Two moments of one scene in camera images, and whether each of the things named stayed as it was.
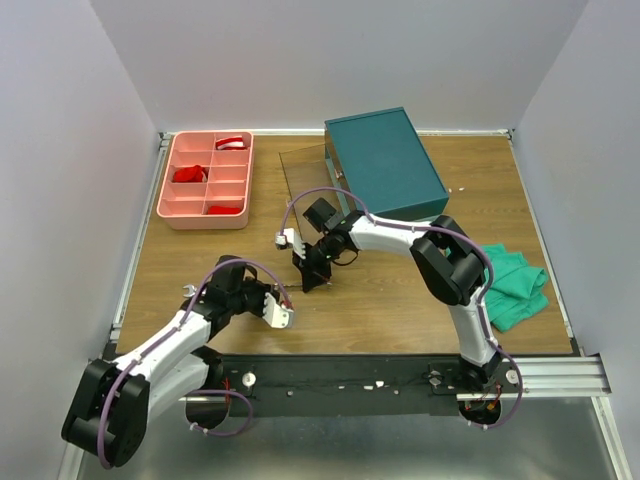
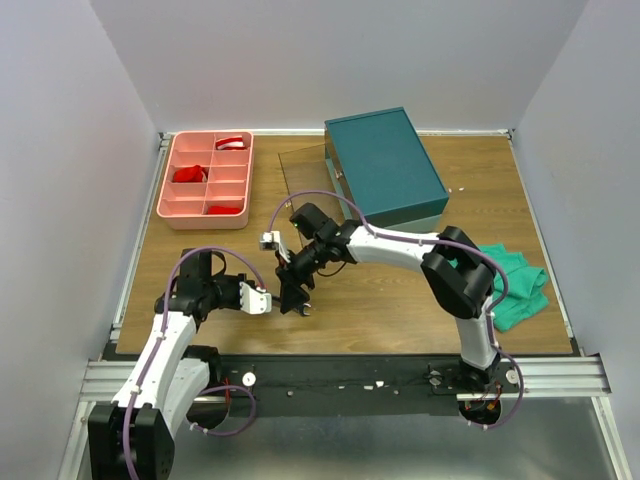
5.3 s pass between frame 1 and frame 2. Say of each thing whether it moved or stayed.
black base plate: stayed
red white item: stayed
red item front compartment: stayed
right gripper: moved
